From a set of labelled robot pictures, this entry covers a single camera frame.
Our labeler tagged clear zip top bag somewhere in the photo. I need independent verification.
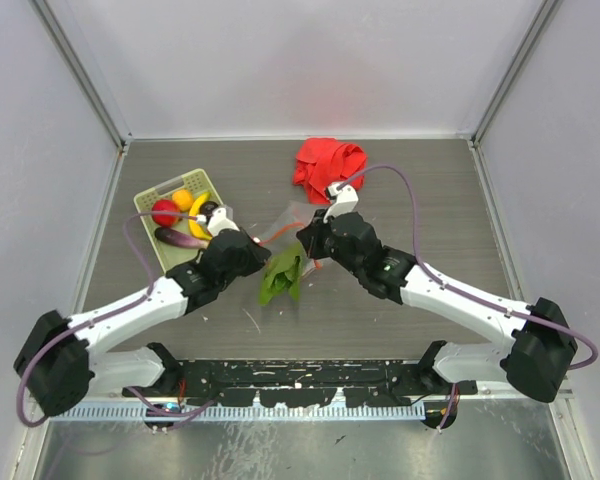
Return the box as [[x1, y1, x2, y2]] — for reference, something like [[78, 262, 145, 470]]
[[252, 201, 327, 287]]

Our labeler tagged green leafy vegetable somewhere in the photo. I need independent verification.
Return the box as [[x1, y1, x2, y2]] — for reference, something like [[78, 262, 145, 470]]
[[259, 242, 306, 306]]

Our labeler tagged green plastic basket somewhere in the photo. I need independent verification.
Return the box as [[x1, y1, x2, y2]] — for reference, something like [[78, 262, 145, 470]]
[[133, 168, 223, 272]]

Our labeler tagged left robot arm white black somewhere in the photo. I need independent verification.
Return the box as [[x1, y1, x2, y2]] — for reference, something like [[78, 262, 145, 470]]
[[14, 229, 271, 417]]

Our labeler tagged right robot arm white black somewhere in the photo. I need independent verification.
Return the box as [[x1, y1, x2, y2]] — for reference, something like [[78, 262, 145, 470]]
[[296, 210, 577, 403]]

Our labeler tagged yellow banana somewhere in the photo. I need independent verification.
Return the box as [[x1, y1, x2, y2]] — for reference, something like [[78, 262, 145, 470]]
[[188, 191, 212, 240]]

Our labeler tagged dark purple plum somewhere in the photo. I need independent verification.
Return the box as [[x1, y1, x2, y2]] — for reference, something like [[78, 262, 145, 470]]
[[199, 201, 219, 217]]

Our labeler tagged purple eggplant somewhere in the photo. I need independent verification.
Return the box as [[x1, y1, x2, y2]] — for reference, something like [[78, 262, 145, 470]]
[[154, 227, 209, 250]]

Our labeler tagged yellow orange fruit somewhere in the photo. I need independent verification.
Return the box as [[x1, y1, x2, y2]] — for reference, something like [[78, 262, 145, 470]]
[[171, 189, 194, 212]]

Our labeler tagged red crumpled cloth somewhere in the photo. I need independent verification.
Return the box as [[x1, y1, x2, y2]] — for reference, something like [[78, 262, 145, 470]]
[[292, 137, 368, 205]]

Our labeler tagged red strawberry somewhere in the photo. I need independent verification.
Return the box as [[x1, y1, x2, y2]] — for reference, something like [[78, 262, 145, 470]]
[[151, 199, 180, 228]]

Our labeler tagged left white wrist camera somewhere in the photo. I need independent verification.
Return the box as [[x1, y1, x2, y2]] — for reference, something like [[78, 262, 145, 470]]
[[197, 205, 240, 237]]

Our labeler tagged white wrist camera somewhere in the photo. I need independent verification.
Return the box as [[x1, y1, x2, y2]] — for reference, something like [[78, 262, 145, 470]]
[[197, 205, 240, 237], [323, 182, 358, 223]]

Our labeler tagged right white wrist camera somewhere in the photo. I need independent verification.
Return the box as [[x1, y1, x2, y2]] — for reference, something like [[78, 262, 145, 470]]
[[323, 182, 358, 223]]

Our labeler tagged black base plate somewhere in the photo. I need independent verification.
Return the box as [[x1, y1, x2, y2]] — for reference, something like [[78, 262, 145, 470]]
[[138, 360, 451, 408]]

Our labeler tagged slotted cable duct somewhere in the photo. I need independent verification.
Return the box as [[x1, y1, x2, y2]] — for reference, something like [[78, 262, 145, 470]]
[[52, 401, 426, 422]]

